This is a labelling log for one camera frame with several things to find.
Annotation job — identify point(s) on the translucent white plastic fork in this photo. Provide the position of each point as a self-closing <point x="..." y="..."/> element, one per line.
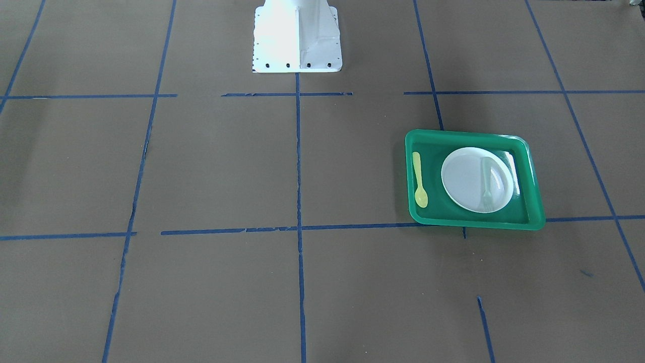
<point x="486" y="183"/>

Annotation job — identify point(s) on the yellow plastic spoon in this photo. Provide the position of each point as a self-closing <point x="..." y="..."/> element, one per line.
<point x="420" y="194"/>

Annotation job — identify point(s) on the green plastic tray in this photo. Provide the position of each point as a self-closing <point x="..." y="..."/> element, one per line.
<point x="525" y="210"/>

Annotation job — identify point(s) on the white round plate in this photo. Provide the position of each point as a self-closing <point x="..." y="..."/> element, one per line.
<point x="461" y="176"/>

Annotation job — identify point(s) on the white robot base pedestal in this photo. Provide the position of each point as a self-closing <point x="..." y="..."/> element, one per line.
<point x="296" y="36"/>

